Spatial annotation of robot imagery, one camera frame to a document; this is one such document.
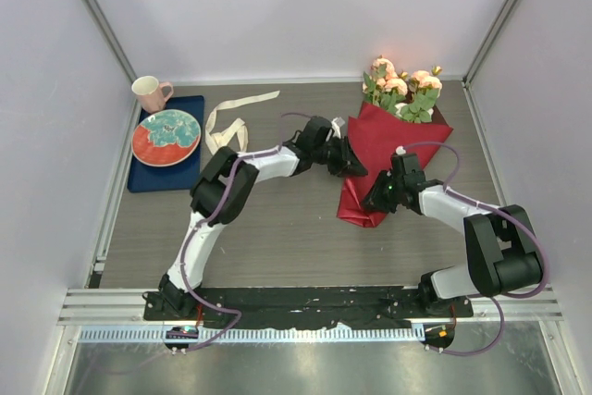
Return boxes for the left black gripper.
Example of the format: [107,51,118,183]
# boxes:
[311,136,366,178]

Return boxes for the red wrapping paper sheet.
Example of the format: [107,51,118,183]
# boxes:
[337,102,453,228]

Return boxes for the pink fake flower bouquet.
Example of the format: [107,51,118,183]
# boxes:
[362,56,442,123]

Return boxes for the cream ribbon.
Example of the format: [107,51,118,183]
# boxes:
[203,91,280,154]

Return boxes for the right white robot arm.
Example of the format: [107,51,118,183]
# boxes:
[360,153,548,316]

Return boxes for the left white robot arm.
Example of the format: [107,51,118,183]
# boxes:
[146,117,368,320]

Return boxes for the blue tray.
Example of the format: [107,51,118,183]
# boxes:
[127,95,204,193]

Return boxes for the red and teal plate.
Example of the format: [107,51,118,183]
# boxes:
[131,109,202,167]

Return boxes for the pink ceramic mug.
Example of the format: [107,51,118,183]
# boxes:
[131,76,174,114]

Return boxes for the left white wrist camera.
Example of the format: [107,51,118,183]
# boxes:
[330,117,345,138]

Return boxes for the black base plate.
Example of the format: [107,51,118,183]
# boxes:
[142,286,474,330]

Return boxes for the perforated metal rail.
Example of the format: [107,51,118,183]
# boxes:
[78,323,425,344]

